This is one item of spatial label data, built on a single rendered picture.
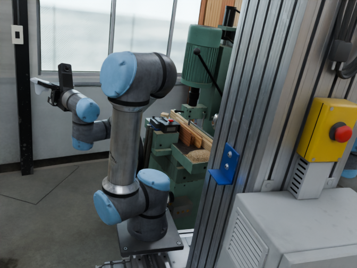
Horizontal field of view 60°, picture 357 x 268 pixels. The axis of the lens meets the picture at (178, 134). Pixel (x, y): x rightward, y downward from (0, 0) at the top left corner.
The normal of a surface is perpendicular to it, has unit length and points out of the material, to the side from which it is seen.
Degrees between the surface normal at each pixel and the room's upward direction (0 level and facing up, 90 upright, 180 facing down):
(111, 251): 0
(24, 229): 0
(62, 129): 90
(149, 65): 55
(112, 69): 82
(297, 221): 0
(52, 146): 90
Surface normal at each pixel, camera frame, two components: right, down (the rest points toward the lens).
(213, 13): 0.50, 0.36
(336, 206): 0.15, -0.91
